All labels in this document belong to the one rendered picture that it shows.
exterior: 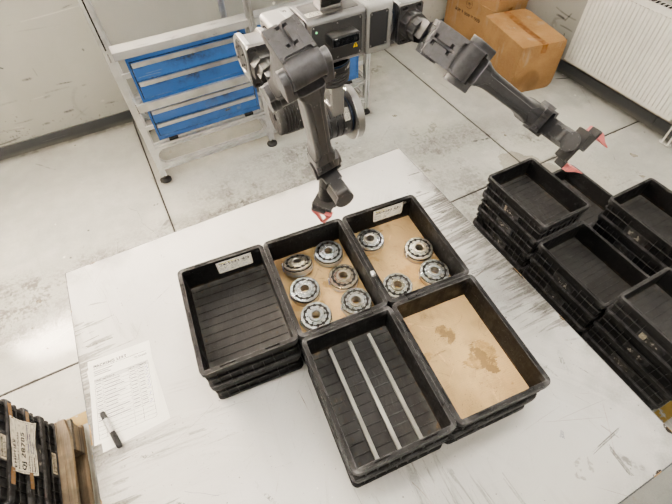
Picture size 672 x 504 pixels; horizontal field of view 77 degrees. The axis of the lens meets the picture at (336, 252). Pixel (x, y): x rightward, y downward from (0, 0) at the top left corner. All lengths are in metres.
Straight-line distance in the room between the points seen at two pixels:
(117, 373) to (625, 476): 1.62
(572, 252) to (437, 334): 1.16
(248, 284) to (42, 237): 2.05
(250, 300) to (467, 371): 0.75
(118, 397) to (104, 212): 1.87
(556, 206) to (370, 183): 0.98
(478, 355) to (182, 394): 0.97
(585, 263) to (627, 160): 1.51
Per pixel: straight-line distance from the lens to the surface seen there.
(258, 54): 1.31
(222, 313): 1.50
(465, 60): 1.08
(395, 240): 1.62
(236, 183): 3.14
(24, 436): 2.15
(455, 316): 1.48
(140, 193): 3.31
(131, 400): 1.62
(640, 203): 2.65
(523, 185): 2.48
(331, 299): 1.47
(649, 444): 1.69
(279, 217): 1.89
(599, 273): 2.39
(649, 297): 2.27
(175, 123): 3.11
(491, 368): 1.42
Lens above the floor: 2.09
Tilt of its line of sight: 53 degrees down
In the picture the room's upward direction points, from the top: 3 degrees counter-clockwise
